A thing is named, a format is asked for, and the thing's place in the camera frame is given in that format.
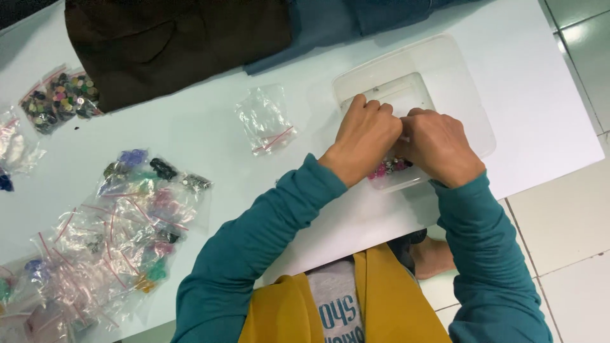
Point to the person's left hand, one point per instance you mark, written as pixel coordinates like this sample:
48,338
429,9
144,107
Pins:
362,138

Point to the person's right hand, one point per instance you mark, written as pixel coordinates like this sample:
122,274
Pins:
438,145

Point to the person's right fingers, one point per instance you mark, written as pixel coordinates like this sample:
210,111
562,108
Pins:
417,116

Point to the person's left fingers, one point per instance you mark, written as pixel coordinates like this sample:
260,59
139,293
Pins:
369,108

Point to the clear plastic container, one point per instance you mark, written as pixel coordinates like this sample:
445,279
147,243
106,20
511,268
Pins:
443,85

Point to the pile of coloured snap buttons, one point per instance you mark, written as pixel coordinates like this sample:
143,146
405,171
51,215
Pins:
383,167

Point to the blue fabric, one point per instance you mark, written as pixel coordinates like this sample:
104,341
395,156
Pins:
329,24

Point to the empty clear zip bag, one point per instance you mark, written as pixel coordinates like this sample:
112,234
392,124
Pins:
267,119

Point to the person's dark trouser leg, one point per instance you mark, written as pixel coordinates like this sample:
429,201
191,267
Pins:
405,247

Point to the person's foot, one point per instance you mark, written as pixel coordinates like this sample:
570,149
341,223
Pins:
432,259

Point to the person's yellow garment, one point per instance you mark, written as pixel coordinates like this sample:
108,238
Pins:
395,305

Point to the person's grey printed shirt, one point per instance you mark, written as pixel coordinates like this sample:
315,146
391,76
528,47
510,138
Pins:
336,305

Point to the brown fabric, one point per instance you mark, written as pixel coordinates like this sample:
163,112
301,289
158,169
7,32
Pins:
176,47

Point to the heap of button zip bags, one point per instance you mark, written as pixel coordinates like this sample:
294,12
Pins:
119,233

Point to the zip bag of mixed buttons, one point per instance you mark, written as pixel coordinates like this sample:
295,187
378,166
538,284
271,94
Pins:
59,102

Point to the zip bag of white buttons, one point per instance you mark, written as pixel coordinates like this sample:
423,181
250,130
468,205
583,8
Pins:
16,147

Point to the zip bag of blue buttons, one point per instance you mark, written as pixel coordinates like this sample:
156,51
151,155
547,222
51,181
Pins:
4,182

